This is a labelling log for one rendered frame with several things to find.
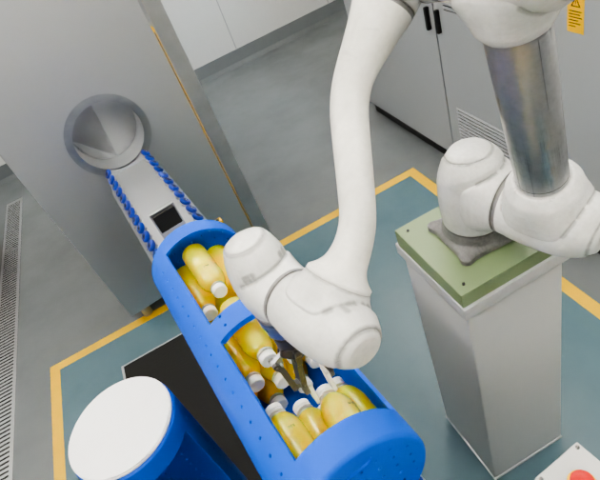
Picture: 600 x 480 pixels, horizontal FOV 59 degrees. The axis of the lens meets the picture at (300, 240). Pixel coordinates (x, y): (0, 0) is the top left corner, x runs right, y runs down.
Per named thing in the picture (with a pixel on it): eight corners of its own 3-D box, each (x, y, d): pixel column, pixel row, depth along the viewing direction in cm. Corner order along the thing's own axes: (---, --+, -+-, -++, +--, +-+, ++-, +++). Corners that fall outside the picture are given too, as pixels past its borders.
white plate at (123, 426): (46, 460, 130) (49, 462, 130) (122, 498, 115) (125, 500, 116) (115, 366, 146) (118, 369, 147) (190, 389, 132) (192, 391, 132)
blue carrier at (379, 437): (254, 266, 171) (217, 200, 153) (438, 477, 106) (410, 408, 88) (180, 316, 166) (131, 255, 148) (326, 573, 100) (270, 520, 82)
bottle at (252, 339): (235, 323, 133) (269, 370, 119) (213, 316, 128) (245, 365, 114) (250, 300, 132) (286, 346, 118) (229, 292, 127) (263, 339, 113)
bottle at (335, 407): (353, 479, 93) (307, 409, 108) (382, 478, 97) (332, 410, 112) (371, 448, 92) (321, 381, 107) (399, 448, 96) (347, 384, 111)
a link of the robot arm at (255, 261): (237, 308, 93) (280, 346, 84) (199, 247, 84) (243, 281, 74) (282, 270, 97) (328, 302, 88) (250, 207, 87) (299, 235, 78)
